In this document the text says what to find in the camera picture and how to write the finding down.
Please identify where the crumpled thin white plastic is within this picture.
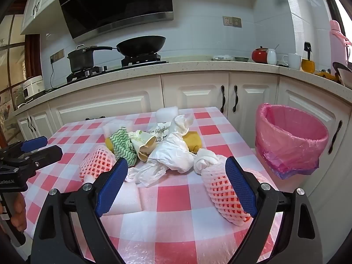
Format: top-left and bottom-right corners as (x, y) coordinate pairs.
(165, 114), (193, 136)

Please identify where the red white checkered tablecloth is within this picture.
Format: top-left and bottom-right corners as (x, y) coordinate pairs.
(20, 107), (284, 264)

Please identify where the black power cable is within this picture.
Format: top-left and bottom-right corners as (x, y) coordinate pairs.
(45, 60), (59, 92)

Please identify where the golden wall socket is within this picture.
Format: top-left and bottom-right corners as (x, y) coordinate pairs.
(50, 49), (65, 62)
(222, 16), (242, 28)

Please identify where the black lidded pot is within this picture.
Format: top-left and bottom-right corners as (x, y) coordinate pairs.
(67, 44), (95, 73)

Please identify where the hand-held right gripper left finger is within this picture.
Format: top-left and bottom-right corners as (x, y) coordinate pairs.
(30, 156), (129, 264)

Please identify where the black gas stove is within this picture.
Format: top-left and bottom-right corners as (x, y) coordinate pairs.
(66, 53), (169, 84)

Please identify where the white bowl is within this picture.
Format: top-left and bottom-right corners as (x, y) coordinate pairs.
(337, 67), (352, 90)

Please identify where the white rice cooker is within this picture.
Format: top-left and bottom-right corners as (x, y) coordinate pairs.
(22, 75), (46, 99)

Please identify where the yellow cloth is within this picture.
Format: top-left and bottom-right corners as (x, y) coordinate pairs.
(315, 70), (339, 81)

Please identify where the white upper cabinet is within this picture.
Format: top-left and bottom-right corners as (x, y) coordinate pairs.
(20, 0), (75, 35)

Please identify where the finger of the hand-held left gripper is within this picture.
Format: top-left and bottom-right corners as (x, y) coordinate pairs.
(16, 145), (63, 171)
(0, 136), (48, 160)

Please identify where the speckled stone countertop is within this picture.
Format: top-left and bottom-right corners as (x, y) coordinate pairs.
(12, 58), (352, 116)

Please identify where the white knotted tissue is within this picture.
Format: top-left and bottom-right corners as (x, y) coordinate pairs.
(193, 148), (220, 175)

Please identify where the paper cup green ornament print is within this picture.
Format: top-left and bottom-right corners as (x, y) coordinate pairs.
(129, 130), (156, 154)

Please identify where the paper cup green oval label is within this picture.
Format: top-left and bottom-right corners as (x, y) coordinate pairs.
(137, 136), (157, 162)

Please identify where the pink trash bin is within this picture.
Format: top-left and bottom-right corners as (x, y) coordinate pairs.
(254, 103), (330, 180)

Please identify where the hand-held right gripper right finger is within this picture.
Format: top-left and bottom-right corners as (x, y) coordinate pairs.
(225, 156), (323, 264)

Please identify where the black pan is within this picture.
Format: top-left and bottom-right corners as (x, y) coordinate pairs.
(332, 61), (352, 80)

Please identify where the green wavy striped cloth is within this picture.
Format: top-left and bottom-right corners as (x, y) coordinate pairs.
(109, 127), (137, 167)

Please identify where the black range hood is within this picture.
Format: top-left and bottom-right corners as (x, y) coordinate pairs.
(56, 0), (174, 44)

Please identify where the white plastic bag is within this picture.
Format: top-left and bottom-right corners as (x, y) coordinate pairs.
(125, 132), (197, 188)

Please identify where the red ceramic pot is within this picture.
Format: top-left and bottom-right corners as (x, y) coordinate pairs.
(251, 46), (269, 63)

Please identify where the white foam sheet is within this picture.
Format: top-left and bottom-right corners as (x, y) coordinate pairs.
(106, 180), (144, 216)

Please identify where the white mug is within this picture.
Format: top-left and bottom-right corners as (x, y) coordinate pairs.
(282, 53), (302, 70)

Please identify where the pink thermos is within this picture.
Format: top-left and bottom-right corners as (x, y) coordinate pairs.
(329, 20), (352, 62)

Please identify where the white base cabinet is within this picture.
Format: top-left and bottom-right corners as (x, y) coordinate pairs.
(16, 71), (352, 207)

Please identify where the white ceramic jar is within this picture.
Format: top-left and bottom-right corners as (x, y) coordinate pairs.
(266, 44), (279, 65)

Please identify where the black wok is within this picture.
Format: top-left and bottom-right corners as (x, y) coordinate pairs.
(82, 35), (167, 57)

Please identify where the pink foam fruit net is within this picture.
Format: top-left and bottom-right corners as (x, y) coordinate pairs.
(79, 145), (116, 183)
(201, 162), (271, 227)

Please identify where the wooden glass door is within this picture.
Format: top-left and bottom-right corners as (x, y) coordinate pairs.
(0, 14), (42, 149)

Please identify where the person's left hand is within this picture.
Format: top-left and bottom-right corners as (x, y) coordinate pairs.
(12, 193), (27, 233)

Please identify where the glass oil jug black lid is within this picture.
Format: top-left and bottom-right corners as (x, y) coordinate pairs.
(301, 42), (316, 74)

